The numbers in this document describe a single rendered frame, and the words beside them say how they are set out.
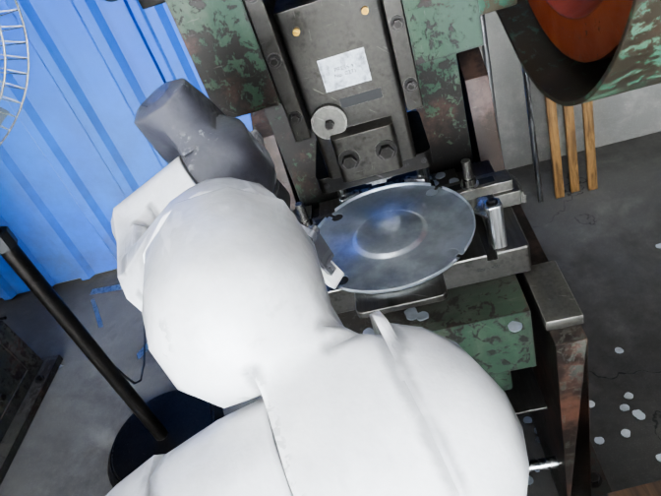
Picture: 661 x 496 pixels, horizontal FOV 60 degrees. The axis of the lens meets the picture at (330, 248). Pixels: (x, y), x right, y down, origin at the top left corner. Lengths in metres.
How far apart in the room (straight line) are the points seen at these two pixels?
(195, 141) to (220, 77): 0.26
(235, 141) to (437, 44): 0.36
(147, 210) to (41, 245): 2.26
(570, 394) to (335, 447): 0.86
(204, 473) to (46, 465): 1.92
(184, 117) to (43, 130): 1.88
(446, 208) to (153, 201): 0.56
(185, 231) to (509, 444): 0.19
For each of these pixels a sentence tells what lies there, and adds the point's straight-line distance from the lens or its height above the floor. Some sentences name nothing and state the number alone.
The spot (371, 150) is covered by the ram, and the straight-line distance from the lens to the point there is 0.91.
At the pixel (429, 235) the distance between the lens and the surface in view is 0.96.
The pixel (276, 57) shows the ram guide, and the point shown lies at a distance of 0.84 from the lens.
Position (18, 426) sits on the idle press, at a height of 0.03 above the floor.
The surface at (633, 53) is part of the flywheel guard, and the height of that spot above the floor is 1.09.
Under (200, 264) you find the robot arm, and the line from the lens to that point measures 0.28.
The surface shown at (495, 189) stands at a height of 0.74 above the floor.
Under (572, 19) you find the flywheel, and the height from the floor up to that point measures 1.04.
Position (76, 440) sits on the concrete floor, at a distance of 2.18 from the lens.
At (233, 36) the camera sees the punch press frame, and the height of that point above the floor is 1.17.
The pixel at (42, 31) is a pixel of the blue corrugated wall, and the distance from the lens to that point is 2.32.
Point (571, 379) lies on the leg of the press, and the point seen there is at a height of 0.52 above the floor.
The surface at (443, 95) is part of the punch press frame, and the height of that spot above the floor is 0.86.
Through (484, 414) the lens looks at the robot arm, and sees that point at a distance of 0.27.
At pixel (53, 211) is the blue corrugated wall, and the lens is 2.71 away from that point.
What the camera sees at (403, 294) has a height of 0.78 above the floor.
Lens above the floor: 1.37
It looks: 36 degrees down
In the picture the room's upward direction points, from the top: 21 degrees counter-clockwise
